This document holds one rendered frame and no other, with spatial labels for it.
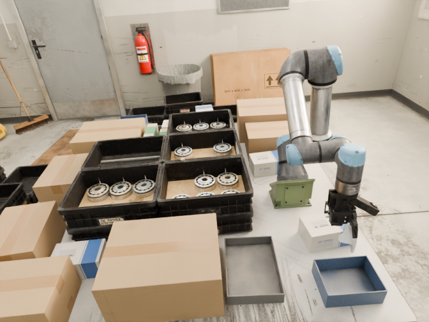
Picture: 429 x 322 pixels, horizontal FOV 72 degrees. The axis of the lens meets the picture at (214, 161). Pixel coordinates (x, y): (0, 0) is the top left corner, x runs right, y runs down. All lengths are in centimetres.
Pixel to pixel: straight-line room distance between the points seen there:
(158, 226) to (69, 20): 363
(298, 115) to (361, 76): 382
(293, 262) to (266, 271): 12
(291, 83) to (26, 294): 116
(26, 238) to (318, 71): 131
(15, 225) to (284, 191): 118
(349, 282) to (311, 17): 364
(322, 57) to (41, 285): 127
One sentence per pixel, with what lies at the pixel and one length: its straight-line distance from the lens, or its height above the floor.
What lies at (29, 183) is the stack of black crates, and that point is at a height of 38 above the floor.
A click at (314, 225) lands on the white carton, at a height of 79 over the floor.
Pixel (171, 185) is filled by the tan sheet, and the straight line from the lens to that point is 147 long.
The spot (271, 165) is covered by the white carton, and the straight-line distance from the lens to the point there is 169.
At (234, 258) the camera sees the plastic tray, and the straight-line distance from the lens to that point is 128.
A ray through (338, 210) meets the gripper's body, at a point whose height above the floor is 101.
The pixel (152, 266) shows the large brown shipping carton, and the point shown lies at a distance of 104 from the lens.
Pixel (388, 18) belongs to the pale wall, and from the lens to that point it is 485.
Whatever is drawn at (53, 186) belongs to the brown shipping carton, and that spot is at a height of 85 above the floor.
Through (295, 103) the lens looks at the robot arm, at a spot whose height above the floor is 128.
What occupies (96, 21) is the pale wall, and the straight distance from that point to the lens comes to 436.
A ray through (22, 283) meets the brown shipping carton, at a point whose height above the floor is 86.
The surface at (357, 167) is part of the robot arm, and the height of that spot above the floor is 118.
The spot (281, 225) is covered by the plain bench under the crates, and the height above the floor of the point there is 70.
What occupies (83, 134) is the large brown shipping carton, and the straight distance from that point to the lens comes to 202.
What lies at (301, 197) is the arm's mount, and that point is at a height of 76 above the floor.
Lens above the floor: 169
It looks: 32 degrees down
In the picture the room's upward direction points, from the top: 4 degrees counter-clockwise
